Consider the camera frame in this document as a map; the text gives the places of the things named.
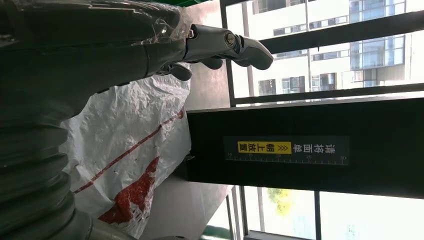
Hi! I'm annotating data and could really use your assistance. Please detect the green conveyor belt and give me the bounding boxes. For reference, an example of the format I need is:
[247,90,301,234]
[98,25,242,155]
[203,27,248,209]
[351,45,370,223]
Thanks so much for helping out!
[201,224,233,240]

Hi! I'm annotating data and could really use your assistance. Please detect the yellow black scanner label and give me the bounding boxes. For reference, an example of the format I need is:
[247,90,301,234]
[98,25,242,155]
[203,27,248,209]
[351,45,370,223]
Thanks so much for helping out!
[222,135,351,167]

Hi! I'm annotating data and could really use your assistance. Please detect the white poly parcel red stripe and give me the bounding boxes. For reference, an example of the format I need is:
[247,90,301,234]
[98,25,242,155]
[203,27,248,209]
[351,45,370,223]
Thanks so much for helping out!
[58,62,194,240]

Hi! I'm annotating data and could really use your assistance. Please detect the black inbound scanner machine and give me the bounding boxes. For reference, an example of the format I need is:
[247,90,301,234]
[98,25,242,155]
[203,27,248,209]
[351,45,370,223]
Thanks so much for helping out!
[139,61,424,240]

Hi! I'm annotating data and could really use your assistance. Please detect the dark window frame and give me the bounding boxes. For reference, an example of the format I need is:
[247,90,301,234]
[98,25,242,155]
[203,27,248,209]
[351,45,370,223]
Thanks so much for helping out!
[219,0,424,240]

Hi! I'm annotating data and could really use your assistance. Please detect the building outside window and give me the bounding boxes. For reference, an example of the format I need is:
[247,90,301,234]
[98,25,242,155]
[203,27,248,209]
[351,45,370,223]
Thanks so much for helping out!
[226,0,424,100]

